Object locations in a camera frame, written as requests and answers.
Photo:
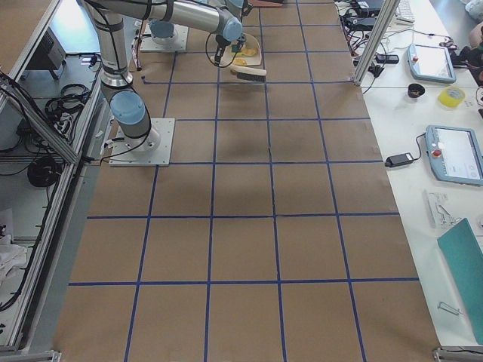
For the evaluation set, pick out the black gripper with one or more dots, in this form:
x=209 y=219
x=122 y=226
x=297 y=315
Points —
x=220 y=47

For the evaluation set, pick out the beige plastic dustpan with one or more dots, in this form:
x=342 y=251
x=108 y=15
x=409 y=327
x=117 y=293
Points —
x=251 y=42

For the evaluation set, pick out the yellow potato toy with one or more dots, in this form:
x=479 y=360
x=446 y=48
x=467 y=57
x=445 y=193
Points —
x=248 y=52

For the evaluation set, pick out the beige hand brush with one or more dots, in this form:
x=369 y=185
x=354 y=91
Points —
x=248 y=73

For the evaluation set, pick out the croissant bread toy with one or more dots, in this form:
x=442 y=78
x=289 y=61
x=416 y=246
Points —
x=240 y=62

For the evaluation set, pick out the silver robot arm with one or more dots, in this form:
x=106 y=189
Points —
x=125 y=103
x=217 y=17

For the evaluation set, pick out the grey control box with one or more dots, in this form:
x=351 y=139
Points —
x=49 y=55

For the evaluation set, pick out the far teach pendant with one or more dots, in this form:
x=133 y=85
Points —
x=430 y=63

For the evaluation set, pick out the teach pendant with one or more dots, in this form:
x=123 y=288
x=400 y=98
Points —
x=454 y=154
x=430 y=63

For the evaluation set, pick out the black power adapter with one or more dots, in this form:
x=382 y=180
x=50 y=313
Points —
x=399 y=160

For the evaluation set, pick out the yellow tape roll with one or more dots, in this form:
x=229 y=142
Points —
x=451 y=96

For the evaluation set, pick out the near teach pendant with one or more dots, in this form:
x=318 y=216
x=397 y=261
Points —
x=454 y=154

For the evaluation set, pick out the clear plastic package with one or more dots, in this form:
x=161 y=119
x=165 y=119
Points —
x=438 y=210

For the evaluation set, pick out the white crumpled cloth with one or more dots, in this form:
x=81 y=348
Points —
x=13 y=256

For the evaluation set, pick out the teal folder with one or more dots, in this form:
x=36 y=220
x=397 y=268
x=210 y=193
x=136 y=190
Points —
x=463 y=255

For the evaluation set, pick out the metal hex key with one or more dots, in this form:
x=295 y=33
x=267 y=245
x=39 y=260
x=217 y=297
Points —
x=449 y=308

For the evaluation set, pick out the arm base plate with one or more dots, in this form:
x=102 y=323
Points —
x=181 y=39
x=155 y=151

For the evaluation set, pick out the aluminium frame post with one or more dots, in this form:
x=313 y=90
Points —
x=383 y=20

